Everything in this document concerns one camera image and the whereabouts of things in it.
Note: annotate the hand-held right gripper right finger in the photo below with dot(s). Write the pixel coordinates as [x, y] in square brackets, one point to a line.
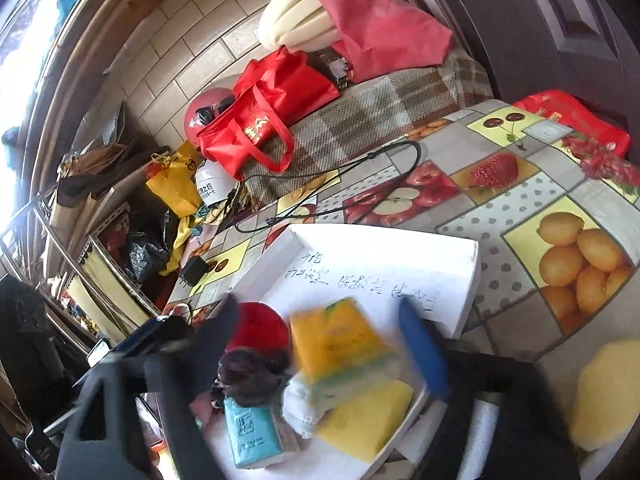
[425, 350]

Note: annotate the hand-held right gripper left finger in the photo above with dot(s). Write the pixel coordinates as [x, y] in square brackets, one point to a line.
[215, 345]

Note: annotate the yellow green sponge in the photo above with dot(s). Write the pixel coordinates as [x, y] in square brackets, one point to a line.
[340, 340]

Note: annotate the white cardboard box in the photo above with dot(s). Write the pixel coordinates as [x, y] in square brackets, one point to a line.
[360, 255]

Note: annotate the dark purple soft item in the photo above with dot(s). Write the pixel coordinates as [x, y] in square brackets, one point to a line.
[250, 375]

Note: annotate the black power adapter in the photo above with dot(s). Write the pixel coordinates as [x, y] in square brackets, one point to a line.
[192, 270]

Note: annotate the teal tissue pack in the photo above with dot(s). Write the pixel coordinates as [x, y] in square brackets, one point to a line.
[250, 435]

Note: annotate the white lace cloth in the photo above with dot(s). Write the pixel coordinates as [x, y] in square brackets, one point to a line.
[300, 405]

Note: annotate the black plastic bag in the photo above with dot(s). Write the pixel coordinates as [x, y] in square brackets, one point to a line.
[145, 255]

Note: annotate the fruit print tablecloth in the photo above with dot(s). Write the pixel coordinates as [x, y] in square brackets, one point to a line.
[500, 220]

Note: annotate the white helmet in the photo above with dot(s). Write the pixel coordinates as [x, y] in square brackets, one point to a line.
[212, 185]

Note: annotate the metal shelf rack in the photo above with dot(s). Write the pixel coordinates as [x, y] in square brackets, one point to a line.
[107, 221]

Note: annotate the yellow plastic bag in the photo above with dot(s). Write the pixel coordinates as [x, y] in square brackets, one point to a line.
[175, 185]

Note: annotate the black garment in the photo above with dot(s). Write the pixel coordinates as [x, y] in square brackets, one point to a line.
[30, 340]

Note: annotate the red helmet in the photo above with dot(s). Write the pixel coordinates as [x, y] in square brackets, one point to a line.
[192, 127]

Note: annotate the brown paper bags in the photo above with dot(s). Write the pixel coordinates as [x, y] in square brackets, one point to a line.
[95, 160]

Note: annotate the plaid cloth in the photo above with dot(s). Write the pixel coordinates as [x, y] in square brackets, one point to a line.
[375, 105]

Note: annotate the red tote bag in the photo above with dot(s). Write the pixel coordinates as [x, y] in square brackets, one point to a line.
[270, 95]

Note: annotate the pink-red fabric bag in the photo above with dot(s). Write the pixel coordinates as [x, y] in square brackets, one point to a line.
[390, 35]

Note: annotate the white foam sheets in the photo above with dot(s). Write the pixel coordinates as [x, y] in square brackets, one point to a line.
[295, 20]

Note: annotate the grey panelled door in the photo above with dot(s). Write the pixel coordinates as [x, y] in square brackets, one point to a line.
[525, 20]

